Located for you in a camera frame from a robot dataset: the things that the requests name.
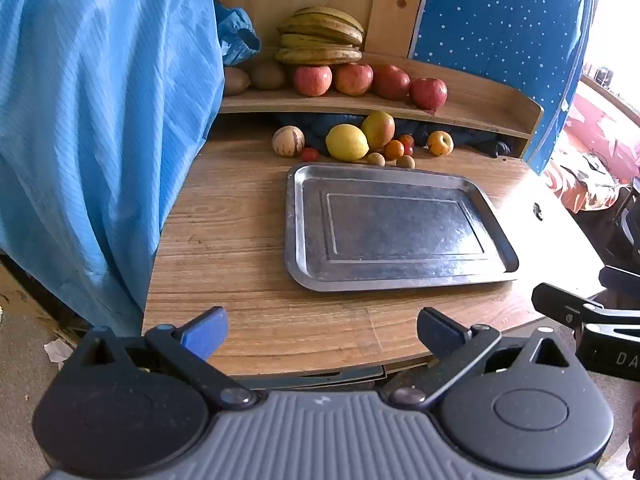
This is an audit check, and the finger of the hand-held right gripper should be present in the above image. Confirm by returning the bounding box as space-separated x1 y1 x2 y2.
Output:
531 282 640 376

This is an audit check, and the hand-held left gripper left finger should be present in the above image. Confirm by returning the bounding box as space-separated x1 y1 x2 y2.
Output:
72 306 258 411

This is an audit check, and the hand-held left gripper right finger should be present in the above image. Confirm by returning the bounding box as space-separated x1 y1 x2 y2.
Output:
389 306 576 411

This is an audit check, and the metal tray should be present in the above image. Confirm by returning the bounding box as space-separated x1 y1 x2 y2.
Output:
285 162 521 293

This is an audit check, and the small yellow apple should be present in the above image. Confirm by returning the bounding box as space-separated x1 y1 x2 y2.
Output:
427 131 454 157

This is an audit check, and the striped pepino melon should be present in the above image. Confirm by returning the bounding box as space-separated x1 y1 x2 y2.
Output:
272 126 305 157

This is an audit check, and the yellow lemon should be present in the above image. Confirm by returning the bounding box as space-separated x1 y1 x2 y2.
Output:
326 124 370 162

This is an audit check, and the green-red mango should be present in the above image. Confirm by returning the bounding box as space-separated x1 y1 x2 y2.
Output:
361 111 396 151

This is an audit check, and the black chair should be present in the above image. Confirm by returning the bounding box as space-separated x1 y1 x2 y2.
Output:
602 180 640 271

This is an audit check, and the crumpled white paper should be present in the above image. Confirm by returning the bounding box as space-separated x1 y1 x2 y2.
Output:
44 337 76 363

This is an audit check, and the pink printed blanket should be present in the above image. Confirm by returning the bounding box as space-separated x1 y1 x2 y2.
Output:
542 75 640 213

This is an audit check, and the wooden shelf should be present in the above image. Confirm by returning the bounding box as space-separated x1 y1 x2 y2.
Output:
217 47 545 158

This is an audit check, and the red apple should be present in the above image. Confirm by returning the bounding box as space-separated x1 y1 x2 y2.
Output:
333 62 374 97
410 77 448 111
371 64 411 101
293 64 333 97

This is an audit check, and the light blue striped garment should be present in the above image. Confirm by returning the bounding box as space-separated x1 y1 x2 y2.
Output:
0 0 225 338

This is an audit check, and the brown kiwi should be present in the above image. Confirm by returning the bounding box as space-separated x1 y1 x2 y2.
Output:
224 66 252 97
250 60 287 92

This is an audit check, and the blue white-dotted cloth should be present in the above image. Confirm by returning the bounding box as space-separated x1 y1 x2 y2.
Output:
407 0 598 176

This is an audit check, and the blue plastic bag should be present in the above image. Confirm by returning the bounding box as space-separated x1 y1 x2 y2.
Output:
214 0 262 67

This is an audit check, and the yellow banana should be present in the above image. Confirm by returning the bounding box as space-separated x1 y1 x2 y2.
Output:
280 34 351 52

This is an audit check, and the brown spotted banana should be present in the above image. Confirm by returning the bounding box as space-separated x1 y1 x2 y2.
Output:
277 14 363 46
292 6 365 33

